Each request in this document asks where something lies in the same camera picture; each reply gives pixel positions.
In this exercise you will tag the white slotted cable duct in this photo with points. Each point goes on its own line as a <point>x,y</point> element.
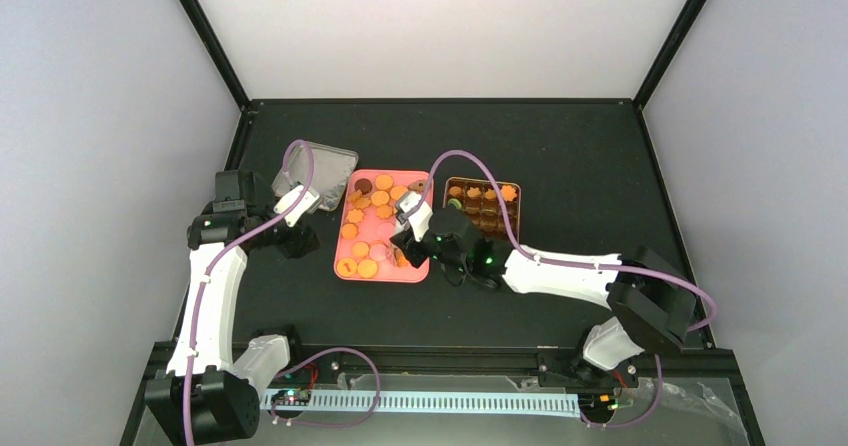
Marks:
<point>424,402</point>

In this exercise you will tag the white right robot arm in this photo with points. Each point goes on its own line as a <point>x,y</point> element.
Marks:
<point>650,311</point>

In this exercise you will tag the silver metal tin lid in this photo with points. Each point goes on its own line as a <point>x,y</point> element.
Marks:
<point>332,166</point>

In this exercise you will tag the dark chocolate round cookie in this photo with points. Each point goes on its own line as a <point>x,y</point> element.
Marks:
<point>364,186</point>

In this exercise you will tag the yellow biscuit red cross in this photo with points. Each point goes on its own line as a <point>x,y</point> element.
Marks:
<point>346,267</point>

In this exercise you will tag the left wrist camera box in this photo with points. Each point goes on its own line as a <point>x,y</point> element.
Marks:
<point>296,203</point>

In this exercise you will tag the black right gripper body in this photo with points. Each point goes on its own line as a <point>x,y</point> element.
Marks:
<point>414,257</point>

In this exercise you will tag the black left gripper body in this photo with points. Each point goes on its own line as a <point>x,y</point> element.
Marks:
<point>293,243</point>

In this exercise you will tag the gold cookie tin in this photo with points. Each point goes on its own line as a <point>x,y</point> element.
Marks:
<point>486,208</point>

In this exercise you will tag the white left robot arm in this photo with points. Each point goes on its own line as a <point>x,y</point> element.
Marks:
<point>205,394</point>

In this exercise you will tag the pink plastic tray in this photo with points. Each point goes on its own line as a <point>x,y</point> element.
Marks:
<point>365,230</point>

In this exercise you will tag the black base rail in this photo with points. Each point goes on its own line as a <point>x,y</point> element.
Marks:
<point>553,367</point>

